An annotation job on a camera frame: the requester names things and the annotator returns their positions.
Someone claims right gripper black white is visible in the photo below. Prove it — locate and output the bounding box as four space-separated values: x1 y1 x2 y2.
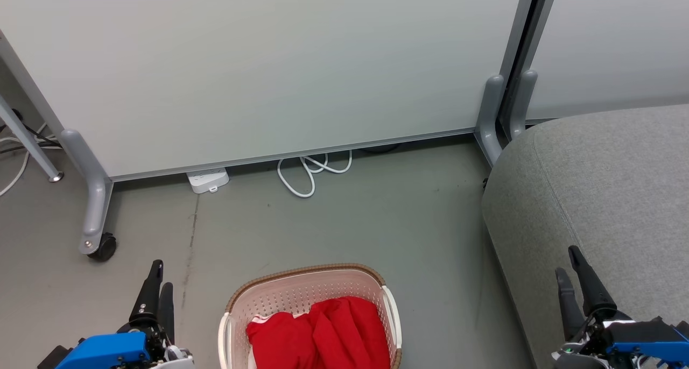
552 245 630 369

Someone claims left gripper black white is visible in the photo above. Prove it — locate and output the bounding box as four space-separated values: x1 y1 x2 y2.
128 259 195 369

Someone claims red cloth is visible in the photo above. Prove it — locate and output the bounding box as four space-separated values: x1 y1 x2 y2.
246 296 392 369

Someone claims grey fabric sofa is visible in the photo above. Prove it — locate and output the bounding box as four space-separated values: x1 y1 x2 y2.
481 104 689 369

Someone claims black caster wheel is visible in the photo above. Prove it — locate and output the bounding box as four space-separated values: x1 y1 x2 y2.
88 232 117 262

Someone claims grey partition foot with caster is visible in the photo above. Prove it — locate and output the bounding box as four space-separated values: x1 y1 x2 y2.
60 129 114 256

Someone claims white power strip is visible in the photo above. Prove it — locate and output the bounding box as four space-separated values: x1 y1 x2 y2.
186 167 230 195

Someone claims grey metal table leg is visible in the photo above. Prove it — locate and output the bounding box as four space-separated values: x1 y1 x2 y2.
0 92 65 183

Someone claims narrow white partition panel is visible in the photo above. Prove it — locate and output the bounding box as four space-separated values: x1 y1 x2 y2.
525 0 689 124

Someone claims wide white partition panel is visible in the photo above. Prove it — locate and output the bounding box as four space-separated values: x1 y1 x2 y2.
0 0 540 182

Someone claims thin white cable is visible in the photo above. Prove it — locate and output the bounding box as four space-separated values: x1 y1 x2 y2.
0 134 61 197

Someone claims white looped power cable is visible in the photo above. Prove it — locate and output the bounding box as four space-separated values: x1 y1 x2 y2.
277 150 354 198

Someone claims thin black cable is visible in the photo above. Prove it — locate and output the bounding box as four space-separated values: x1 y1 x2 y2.
0 108 57 155

